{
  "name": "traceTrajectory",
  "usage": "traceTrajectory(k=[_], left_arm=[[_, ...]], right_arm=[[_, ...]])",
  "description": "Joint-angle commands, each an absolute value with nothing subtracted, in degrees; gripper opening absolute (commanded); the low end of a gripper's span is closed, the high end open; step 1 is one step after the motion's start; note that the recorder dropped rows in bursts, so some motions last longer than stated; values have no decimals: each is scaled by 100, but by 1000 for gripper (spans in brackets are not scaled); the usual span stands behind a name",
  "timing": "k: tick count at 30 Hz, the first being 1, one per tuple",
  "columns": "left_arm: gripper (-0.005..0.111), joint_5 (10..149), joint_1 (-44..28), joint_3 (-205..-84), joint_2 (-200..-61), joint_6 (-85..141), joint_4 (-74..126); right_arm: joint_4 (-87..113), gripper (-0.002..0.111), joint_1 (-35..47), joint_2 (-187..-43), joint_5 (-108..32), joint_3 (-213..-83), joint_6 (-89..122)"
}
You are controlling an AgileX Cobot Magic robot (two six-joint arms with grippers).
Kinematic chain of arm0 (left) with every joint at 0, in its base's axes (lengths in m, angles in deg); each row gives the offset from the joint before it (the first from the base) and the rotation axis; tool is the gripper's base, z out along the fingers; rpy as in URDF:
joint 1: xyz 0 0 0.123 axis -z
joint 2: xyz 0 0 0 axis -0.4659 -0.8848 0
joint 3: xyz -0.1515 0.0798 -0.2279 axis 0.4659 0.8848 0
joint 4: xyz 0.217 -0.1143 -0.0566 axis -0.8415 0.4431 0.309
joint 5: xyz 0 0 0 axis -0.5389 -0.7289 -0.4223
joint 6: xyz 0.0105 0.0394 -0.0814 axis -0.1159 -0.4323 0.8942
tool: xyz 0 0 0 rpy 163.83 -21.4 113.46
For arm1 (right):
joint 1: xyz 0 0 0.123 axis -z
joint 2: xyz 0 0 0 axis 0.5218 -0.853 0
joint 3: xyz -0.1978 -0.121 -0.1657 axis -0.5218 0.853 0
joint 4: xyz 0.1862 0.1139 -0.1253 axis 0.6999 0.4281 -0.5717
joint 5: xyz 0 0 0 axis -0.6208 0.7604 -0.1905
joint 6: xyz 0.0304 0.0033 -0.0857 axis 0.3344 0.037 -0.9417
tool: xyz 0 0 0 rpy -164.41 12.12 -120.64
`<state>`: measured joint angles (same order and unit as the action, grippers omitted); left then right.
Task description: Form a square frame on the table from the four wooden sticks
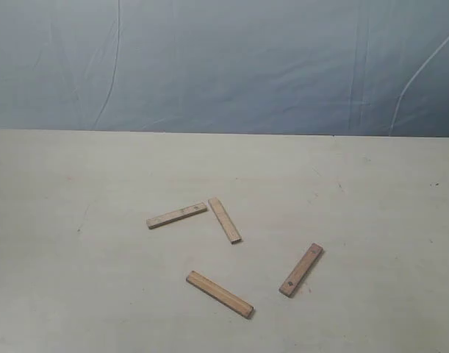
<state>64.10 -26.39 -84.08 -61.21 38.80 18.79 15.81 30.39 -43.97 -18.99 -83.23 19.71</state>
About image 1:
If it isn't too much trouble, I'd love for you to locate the brown wooden stick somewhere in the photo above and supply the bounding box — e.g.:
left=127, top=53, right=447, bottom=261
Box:
left=279, top=243, right=324, bottom=298

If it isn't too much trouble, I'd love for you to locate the long wooden stick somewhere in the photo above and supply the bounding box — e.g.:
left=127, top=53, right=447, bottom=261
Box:
left=186, top=271, right=254, bottom=319

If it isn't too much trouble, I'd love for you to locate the pale wooden stick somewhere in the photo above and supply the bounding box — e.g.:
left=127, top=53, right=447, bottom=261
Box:
left=208, top=197, right=242, bottom=244

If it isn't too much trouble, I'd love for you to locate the light wooden stick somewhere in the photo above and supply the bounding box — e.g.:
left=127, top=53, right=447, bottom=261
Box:
left=146, top=202, right=208, bottom=229

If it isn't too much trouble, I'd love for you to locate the blue-grey backdrop cloth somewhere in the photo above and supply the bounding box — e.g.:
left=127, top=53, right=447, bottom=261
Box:
left=0, top=0, right=449, bottom=137

